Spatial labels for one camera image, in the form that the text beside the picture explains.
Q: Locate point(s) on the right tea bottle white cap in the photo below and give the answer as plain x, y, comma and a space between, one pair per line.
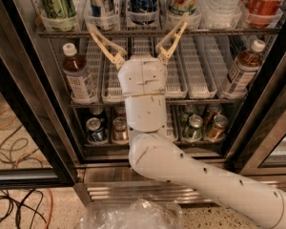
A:
244, 68

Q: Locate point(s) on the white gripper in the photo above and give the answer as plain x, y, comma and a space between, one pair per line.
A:
143, 76

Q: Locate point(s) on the right glass fridge door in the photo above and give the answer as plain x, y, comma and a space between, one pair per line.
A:
259, 145

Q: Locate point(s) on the clear plastic bin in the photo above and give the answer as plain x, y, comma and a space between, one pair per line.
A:
137, 214

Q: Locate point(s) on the green can shelf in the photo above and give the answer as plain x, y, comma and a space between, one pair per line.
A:
191, 123
60, 11

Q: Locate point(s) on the blue pepsi can shelf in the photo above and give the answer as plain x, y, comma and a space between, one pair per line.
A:
96, 125
142, 12

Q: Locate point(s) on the left glass fridge door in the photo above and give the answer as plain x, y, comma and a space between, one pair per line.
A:
58, 175

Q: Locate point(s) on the glass fridge door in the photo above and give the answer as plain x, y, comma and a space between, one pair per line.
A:
58, 175
259, 145

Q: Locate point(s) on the steel fridge bottom grille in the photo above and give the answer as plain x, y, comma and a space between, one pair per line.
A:
118, 182

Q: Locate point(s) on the green can top shelf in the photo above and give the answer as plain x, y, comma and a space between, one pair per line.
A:
60, 11

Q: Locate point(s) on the slim blue silver can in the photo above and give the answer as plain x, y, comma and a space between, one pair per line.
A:
102, 11

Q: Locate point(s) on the middle wire shelf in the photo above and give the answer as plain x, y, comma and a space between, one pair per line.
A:
169, 101

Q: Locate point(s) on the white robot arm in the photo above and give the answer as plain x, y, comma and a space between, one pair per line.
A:
153, 156

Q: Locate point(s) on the clear water bottle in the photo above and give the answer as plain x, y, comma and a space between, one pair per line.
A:
219, 14

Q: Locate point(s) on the bronze can bottom shelf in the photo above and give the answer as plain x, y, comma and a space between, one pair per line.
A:
215, 123

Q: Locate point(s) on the blue pepsi can top shelf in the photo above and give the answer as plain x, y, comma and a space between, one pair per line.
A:
142, 12

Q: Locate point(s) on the red coca-cola can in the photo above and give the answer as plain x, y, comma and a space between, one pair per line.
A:
262, 12

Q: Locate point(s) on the top wire shelf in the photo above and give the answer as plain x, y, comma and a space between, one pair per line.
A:
156, 33

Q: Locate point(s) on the tea bottle white cap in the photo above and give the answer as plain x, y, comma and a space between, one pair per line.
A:
78, 74
244, 68

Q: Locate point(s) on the green can bottom shelf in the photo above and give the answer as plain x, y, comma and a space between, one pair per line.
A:
191, 123

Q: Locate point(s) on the gold can bottom shelf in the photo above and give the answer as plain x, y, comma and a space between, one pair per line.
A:
119, 124

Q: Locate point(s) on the wire shelf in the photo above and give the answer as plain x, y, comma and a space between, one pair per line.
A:
156, 33
169, 101

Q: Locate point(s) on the left tea bottle white cap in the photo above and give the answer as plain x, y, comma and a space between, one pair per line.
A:
78, 74

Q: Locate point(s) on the blue pepsi can bottom shelf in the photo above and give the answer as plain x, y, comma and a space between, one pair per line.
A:
96, 125

